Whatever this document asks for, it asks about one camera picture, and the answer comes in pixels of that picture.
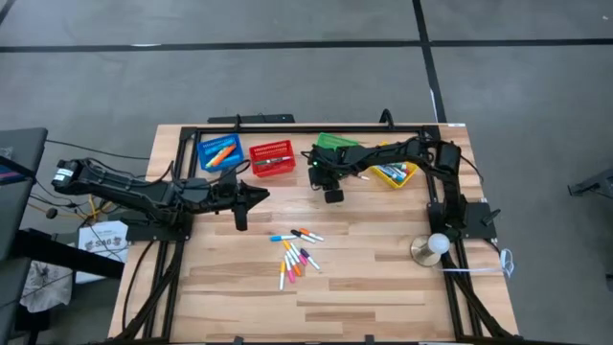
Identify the green plastic basket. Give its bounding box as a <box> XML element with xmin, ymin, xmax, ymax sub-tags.
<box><xmin>315</xmin><ymin>131</ymin><xmax>360</xmax><ymax>150</ymax></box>

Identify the black power strip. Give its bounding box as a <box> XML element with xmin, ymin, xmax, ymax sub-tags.
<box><xmin>207</xmin><ymin>113</ymin><xmax>297</xmax><ymax>126</ymax></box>

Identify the white cable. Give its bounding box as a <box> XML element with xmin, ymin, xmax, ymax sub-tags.
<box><xmin>438</xmin><ymin>247</ymin><xmax>516</xmax><ymax>280</ymax></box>

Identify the small purple cap marker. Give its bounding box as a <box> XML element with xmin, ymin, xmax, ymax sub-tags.
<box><xmin>299</xmin><ymin>247</ymin><xmax>322</xmax><ymax>271</ymax></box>

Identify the dark grey side table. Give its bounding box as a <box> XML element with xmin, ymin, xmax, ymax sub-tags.
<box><xmin>0</xmin><ymin>126</ymin><xmax>49</xmax><ymax>345</ymax></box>

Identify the red plastic basket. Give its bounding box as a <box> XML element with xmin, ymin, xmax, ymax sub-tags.
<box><xmin>248</xmin><ymin>139</ymin><xmax>297</xmax><ymax>178</ymax></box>

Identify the brass base white bulb lamp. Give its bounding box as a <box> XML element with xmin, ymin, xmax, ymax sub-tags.
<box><xmin>410</xmin><ymin>232</ymin><xmax>452</xmax><ymax>267</ymax></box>

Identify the black floor cable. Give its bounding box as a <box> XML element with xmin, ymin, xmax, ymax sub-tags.
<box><xmin>45</xmin><ymin>138</ymin><xmax>150</xmax><ymax>162</ymax></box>

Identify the yellow plastic basket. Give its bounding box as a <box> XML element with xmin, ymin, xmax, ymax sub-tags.
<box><xmin>371</xmin><ymin>141</ymin><xmax>419</xmax><ymax>190</ymax></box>

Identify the yellow cable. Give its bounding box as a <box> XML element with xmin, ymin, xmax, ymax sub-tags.
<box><xmin>83</xmin><ymin>198</ymin><xmax>116</xmax><ymax>224</ymax></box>

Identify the black aluminium table frame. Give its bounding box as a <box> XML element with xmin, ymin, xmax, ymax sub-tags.
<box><xmin>114</xmin><ymin>123</ymin><xmax>521</xmax><ymax>345</ymax></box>

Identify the orange highlighter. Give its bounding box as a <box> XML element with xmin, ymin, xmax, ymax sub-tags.
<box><xmin>212</xmin><ymin>144</ymin><xmax>238</xmax><ymax>168</ymax></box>

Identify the blue plastic basket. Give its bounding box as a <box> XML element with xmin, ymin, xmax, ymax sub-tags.
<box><xmin>196</xmin><ymin>133</ymin><xmax>245</xmax><ymax>173</ymax></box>

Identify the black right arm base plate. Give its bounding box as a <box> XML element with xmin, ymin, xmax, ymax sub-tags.
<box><xmin>427</xmin><ymin>200</ymin><xmax>502</xmax><ymax>242</ymax></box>

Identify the white crumpled cloth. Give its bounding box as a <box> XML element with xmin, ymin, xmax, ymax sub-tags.
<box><xmin>18</xmin><ymin>260</ymin><xmax>74</xmax><ymax>313</ymax></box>

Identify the white printed paper sheet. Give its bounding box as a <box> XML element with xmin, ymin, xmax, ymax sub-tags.
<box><xmin>76</xmin><ymin>219</ymin><xmax>130</xmax><ymax>285</ymax></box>

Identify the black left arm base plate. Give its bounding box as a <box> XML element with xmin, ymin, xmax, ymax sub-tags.
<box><xmin>125</xmin><ymin>203</ymin><xmax>195</xmax><ymax>242</ymax></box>

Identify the small pink cap marker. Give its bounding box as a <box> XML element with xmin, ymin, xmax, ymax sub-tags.
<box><xmin>288</xmin><ymin>241</ymin><xmax>308</xmax><ymax>266</ymax></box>
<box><xmin>284</xmin><ymin>252</ymin><xmax>297</xmax><ymax>285</ymax></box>

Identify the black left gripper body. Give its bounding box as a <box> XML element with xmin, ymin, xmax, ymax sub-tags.
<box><xmin>210</xmin><ymin>177</ymin><xmax>243</xmax><ymax>212</ymax></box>

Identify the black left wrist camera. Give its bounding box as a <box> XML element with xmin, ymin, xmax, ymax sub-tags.
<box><xmin>234</xmin><ymin>205</ymin><xmax>250</xmax><ymax>232</ymax></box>

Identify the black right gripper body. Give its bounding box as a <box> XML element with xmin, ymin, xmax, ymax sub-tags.
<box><xmin>306</xmin><ymin>146</ymin><xmax>346</xmax><ymax>191</ymax></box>

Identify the black beam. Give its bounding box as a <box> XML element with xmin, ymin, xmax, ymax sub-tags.
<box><xmin>9</xmin><ymin>228</ymin><xmax>125</xmax><ymax>281</ymax></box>

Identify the teal thick marker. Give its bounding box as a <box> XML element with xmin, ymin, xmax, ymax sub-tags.
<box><xmin>206</xmin><ymin>140</ymin><xmax>236</xmax><ymax>157</ymax></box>

